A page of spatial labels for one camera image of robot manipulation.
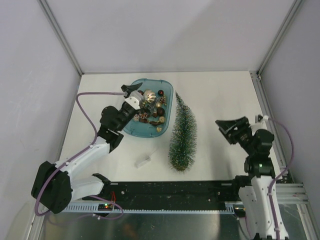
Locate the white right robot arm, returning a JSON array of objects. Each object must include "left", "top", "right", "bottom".
[{"left": 215, "top": 115, "right": 290, "bottom": 240}]

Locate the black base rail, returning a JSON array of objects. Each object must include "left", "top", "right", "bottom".
[{"left": 97, "top": 175, "right": 252, "bottom": 207}]

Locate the clear battery box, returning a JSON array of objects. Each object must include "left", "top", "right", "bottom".
[{"left": 134, "top": 155, "right": 151, "bottom": 169}]

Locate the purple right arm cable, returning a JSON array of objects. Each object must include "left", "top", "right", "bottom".
[{"left": 239, "top": 117, "right": 296, "bottom": 240}]

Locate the dark brown bauble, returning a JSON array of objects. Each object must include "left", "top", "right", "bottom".
[{"left": 156, "top": 107, "right": 165, "bottom": 117}]

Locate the snowy pine cone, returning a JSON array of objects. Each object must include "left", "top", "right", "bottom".
[{"left": 133, "top": 112, "right": 149, "bottom": 123}]

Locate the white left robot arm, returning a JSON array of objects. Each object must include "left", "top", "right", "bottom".
[{"left": 31, "top": 83, "right": 148, "bottom": 217}]

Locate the small dark red bauble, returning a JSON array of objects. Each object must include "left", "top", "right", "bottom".
[{"left": 157, "top": 89, "right": 165, "bottom": 97}]

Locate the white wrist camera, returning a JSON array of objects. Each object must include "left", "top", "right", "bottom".
[
  {"left": 124, "top": 90, "right": 144, "bottom": 110},
  {"left": 250, "top": 114, "right": 269, "bottom": 132}
]

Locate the teal plastic tray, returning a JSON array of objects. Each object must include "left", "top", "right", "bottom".
[{"left": 123, "top": 78, "right": 174, "bottom": 138}]

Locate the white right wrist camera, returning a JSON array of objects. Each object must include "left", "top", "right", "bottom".
[{"left": 250, "top": 114, "right": 269, "bottom": 132}]

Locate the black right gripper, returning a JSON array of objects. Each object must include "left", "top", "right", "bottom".
[{"left": 215, "top": 116, "right": 256, "bottom": 156}]

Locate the grey slotted cable duct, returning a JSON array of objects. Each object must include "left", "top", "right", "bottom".
[{"left": 62, "top": 201, "right": 246, "bottom": 215}]

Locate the small green christmas tree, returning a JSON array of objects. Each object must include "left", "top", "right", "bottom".
[{"left": 168, "top": 93, "right": 198, "bottom": 173}]

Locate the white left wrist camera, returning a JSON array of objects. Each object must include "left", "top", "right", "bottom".
[{"left": 124, "top": 90, "right": 144, "bottom": 110}]

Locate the silver ribbed bauble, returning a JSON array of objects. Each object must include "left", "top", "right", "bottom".
[{"left": 143, "top": 89, "right": 157, "bottom": 104}]

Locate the gold glitter bauble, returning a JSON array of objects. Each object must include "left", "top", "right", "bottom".
[{"left": 158, "top": 116, "right": 166, "bottom": 124}]

